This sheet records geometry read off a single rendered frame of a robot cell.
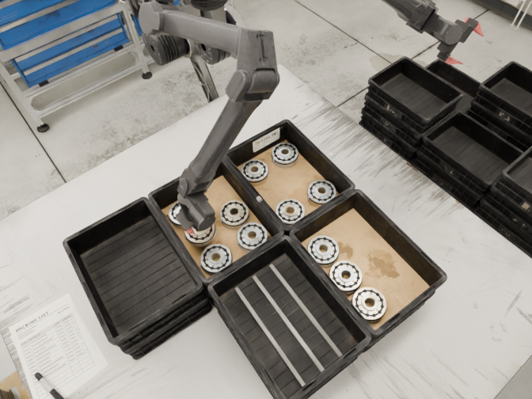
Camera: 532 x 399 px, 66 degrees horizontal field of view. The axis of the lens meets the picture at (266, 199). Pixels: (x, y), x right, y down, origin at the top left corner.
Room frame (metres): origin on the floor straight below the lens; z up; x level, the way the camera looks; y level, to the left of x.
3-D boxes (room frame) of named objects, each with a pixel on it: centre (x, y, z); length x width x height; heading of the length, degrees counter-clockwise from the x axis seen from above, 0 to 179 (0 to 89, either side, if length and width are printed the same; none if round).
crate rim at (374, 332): (0.53, -0.29, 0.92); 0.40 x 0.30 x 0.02; 32
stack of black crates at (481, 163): (1.29, -1.05, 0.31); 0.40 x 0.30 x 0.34; 36
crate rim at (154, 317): (0.54, 0.43, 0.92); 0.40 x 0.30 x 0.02; 32
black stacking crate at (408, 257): (0.53, -0.29, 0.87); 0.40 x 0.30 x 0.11; 32
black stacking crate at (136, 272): (0.54, 0.43, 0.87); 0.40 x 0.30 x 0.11; 32
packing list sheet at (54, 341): (0.36, 0.72, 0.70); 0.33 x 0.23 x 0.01; 36
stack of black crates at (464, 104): (1.85, -1.13, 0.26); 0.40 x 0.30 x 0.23; 36
